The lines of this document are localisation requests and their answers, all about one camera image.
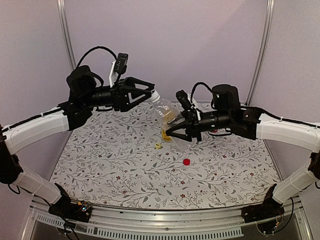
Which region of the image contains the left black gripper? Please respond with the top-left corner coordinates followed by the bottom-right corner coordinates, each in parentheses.
top-left (81, 76), bottom-right (154, 111)

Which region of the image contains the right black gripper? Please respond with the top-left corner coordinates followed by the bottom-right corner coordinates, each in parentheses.
top-left (166, 107), bottom-right (232, 141)

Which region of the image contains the white blue bottle cap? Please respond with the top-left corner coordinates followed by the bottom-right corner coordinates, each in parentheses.
top-left (149, 90), bottom-right (161, 104)

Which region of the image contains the red bottle cap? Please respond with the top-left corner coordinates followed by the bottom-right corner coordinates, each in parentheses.
top-left (182, 158), bottom-right (191, 166)

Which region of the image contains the clear bottle blue cap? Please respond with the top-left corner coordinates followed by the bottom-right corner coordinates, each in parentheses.
top-left (151, 97), bottom-right (195, 151)

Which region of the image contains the beige bottle cap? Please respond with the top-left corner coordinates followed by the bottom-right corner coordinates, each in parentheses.
top-left (155, 143), bottom-right (162, 150)

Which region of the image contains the yellow juice bottle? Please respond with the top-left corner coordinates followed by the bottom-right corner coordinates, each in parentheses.
top-left (161, 128), bottom-right (173, 143)

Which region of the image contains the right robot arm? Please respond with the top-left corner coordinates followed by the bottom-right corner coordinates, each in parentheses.
top-left (166, 84), bottom-right (320, 218)

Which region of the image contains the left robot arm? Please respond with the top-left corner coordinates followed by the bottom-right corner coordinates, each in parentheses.
top-left (0, 62), bottom-right (160, 217)

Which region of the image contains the floral table mat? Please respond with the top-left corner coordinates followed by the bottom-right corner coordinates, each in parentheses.
top-left (50, 103), bottom-right (280, 210)

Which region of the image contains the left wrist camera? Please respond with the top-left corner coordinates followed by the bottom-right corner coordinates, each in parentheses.
top-left (108, 53), bottom-right (129, 87)

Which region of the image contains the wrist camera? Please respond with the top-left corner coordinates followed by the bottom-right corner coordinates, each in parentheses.
top-left (108, 53), bottom-right (129, 87)
top-left (175, 90), bottom-right (200, 120)

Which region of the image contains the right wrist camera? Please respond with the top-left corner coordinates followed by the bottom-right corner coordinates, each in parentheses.
top-left (175, 90), bottom-right (200, 120)

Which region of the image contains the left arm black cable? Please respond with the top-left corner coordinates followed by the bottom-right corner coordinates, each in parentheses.
top-left (74, 45), bottom-right (118, 70)

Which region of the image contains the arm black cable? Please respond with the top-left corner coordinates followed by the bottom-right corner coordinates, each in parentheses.
top-left (190, 82), bottom-right (213, 101)
top-left (74, 45), bottom-right (118, 70)

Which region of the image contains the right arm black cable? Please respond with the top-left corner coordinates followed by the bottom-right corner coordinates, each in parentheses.
top-left (190, 82), bottom-right (213, 101)

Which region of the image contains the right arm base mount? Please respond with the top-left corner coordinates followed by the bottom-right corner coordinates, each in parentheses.
top-left (241, 196), bottom-right (285, 223)

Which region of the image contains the left aluminium frame post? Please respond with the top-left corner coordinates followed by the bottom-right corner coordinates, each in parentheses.
top-left (56, 0), bottom-right (77, 70)

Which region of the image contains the aluminium frame post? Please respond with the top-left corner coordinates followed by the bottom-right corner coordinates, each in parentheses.
top-left (56, 0), bottom-right (77, 70)
top-left (245, 0), bottom-right (275, 106)

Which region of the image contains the front aluminium rail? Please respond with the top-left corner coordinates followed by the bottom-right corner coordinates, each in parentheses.
top-left (21, 197), bottom-right (315, 240)

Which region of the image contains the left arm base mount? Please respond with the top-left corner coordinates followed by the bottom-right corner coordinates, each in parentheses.
top-left (48, 183), bottom-right (92, 223)

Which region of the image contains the right aluminium frame post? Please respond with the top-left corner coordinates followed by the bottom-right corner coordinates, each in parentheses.
top-left (245, 0), bottom-right (275, 106)

